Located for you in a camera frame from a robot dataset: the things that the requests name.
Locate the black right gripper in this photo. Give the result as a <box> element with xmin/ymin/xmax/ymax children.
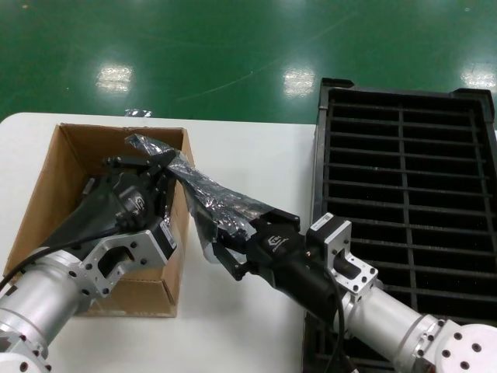
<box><xmin>212</xmin><ymin>211</ymin><xmax>342</xmax><ymax>323</ymax></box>

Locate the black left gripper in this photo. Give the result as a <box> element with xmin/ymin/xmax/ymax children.
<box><xmin>40</xmin><ymin>152</ymin><xmax>175</xmax><ymax>256</ymax></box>

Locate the grey antistatic bag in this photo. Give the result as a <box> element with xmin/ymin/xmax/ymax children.
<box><xmin>124</xmin><ymin>133</ymin><xmax>300</xmax><ymax>265</ymax></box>

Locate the brown cardboard box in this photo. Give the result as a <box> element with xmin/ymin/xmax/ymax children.
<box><xmin>2</xmin><ymin>123</ymin><xmax>196</xmax><ymax>319</ymax></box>

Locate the black slotted container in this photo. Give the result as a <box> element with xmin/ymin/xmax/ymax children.
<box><xmin>301</xmin><ymin>77</ymin><xmax>497</xmax><ymax>370</ymax></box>

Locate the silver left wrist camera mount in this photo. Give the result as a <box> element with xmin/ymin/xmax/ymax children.
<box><xmin>79</xmin><ymin>219</ymin><xmax>179</xmax><ymax>299</ymax></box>

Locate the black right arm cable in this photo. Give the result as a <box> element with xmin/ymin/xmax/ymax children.
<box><xmin>328</xmin><ymin>267</ymin><xmax>350</xmax><ymax>373</ymax></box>

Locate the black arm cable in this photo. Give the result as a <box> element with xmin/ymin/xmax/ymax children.
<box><xmin>0</xmin><ymin>227</ymin><xmax>121</xmax><ymax>291</ymax></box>
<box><xmin>328</xmin><ymin>267</ymin><xmax>350</xmax><ymax>373</ymax></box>

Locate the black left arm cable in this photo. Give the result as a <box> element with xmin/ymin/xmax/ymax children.
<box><xmin>0</xmin><ymin>227</ymin><xmax>121</xmax><ymax>291</ymax></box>

